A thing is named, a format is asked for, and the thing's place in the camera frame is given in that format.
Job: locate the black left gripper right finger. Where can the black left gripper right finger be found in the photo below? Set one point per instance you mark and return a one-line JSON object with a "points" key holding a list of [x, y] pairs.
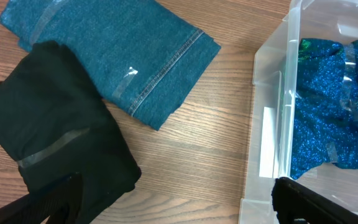
{"points": [[295, 203]]}

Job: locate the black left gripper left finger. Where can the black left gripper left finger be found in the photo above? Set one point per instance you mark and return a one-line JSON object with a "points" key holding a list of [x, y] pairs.
{"points": [[58, 202]]}

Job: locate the white paper label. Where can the white paper label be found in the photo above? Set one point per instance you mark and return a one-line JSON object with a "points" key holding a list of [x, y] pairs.
{"points": [[268, 165]]}

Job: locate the black folded cloth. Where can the black folded cloth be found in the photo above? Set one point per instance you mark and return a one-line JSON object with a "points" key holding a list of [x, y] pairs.
{"points": [[53, 123]]}

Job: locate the blue sequin cloth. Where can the blue sequin cloth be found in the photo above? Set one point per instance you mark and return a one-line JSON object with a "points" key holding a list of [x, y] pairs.
{"points": [[325, 126]]}

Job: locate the clear plastic storage bin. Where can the clear plastic storage bin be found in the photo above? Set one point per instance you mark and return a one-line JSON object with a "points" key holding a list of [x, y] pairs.
{"points": [[275, 81]]}

